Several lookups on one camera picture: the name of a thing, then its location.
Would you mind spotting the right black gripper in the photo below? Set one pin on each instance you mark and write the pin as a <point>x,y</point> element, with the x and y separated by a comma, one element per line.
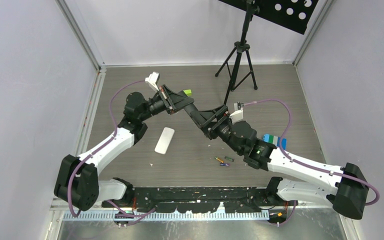
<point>221,113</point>

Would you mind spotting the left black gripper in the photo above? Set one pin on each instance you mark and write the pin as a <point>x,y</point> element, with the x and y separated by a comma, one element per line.
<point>172,101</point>

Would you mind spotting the black remote control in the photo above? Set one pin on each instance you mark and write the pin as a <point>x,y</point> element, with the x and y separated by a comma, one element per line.
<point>196,116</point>

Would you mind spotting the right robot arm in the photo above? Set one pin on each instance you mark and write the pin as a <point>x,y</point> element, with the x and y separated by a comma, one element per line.
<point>344,188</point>

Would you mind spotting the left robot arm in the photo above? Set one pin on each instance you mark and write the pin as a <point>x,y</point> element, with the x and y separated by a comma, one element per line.
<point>77,181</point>

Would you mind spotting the white remote control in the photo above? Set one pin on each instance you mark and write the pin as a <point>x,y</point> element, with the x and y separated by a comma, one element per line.
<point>164,140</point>

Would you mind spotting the black tripod stand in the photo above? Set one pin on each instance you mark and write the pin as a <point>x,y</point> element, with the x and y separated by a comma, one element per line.
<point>239,48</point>

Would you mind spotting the blue green lego block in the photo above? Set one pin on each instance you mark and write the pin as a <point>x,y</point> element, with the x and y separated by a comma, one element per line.
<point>275,140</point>

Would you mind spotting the black perforated board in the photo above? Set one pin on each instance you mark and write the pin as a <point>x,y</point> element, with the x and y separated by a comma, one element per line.
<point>290,14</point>

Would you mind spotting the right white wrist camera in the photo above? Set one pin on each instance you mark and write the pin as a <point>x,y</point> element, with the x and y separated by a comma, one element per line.
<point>238,112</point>

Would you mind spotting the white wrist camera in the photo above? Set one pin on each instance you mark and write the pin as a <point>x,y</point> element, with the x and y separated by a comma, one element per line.
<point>152,81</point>
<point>238,112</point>

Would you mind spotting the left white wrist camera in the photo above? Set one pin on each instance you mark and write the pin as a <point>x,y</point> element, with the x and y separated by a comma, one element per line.
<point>152,81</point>

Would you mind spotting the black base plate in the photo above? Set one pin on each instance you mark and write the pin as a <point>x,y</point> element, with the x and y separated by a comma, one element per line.
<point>198,200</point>

